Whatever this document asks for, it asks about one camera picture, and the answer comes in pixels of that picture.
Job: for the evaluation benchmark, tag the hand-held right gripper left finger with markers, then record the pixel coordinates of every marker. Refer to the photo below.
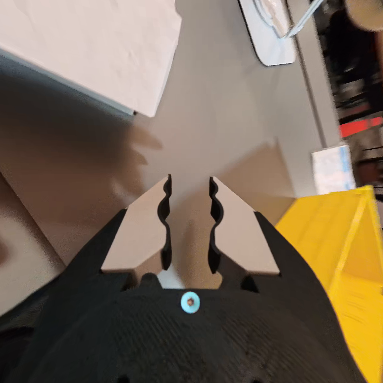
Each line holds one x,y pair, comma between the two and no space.
134,239

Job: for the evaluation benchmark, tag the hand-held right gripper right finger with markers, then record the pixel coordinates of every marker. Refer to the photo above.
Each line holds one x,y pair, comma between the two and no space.
245,239

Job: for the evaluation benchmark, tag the yellow plastic bin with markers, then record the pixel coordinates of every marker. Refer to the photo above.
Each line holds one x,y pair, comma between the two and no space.
344,254

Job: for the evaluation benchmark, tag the white cardboard mailer box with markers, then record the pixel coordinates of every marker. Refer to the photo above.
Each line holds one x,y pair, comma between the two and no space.
89,45

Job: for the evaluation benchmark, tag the white document stand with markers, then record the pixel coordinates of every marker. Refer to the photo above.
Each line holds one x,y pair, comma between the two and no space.
269,45

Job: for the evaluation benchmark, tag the grey desk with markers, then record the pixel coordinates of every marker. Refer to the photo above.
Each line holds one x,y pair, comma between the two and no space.
224,104

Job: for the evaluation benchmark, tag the red object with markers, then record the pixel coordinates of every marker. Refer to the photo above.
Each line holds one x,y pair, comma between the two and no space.
359,128

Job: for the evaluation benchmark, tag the blue white printed leaflet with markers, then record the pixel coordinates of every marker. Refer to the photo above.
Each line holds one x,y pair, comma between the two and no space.
332,170

